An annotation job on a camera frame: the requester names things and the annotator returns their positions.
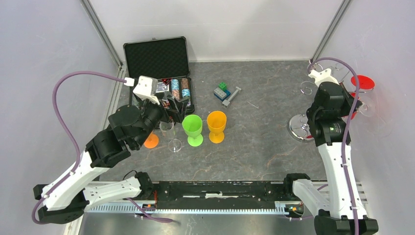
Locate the black poker chip case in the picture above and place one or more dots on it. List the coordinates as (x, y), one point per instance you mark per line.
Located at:
(163, 59)

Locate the green wine glass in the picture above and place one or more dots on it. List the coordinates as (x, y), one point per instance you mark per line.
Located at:
(193, 125)

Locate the long grey toy brick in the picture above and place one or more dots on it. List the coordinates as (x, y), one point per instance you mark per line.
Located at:
(227, 101)

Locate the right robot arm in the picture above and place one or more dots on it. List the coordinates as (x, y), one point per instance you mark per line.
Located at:
(343, 213)

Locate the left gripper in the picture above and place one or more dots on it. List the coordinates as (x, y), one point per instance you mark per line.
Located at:
(173, 113)

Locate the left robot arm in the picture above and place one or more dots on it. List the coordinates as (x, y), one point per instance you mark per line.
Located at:
(67, 198)

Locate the orange wine glass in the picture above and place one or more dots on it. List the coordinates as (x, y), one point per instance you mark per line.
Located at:
(152, 141)

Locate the chrome wine glass rack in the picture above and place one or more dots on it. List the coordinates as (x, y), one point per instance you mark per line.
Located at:
(297, 125)

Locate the blue grey toy brick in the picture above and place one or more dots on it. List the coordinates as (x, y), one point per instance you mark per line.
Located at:
(221, 94)

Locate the yellow-orange wine glass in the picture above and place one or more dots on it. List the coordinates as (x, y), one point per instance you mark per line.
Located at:
(216, 122)

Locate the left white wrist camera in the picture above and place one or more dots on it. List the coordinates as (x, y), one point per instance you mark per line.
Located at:
(146, 89)

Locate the clear wine glass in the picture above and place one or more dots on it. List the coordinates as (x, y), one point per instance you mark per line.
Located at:
(366, 110)
(168, 130)

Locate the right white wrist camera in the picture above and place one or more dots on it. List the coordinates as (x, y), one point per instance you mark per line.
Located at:
(323, 76)

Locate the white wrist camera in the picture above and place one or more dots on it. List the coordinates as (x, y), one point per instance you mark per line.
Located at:
(323, 76)
(146, 89)

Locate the green toy brick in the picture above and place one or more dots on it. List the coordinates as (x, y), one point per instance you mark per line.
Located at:
(222, 86)

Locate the red wine glass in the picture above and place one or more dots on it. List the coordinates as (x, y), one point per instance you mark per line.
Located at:
(366, 86)

